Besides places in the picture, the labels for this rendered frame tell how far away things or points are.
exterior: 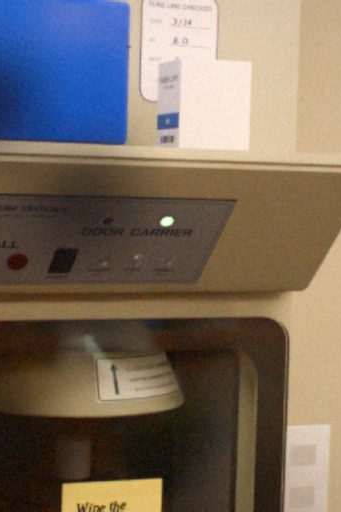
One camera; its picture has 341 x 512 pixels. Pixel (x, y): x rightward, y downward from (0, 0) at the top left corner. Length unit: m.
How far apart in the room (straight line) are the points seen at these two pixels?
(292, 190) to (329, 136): 0.64
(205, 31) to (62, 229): 0.21
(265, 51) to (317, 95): 0.52
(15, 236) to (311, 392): 0.74
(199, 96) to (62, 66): 0.11
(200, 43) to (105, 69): 0.16
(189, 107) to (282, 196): 0.09
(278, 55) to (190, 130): 0.15
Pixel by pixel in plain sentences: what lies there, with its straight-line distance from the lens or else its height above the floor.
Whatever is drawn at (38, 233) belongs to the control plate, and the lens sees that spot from 0.87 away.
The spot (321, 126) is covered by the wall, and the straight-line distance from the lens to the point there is 1.54.
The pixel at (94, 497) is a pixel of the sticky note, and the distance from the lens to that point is 0.97.
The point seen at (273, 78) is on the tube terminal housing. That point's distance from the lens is 1.02.
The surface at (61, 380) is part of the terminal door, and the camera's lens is 0.95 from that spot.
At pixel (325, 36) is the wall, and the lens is 1.55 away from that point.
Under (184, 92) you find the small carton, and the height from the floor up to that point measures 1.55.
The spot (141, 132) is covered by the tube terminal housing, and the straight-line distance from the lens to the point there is 0.97.
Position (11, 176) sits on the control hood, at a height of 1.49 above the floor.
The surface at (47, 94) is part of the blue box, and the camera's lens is 0.84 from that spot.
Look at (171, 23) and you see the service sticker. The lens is 0.99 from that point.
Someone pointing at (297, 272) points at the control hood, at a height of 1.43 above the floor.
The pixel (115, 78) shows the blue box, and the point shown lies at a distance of 0.85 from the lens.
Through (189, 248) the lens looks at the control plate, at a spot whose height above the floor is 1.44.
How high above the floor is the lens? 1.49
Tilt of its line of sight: 3 degrees down
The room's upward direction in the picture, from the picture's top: 2 degrees clockwise
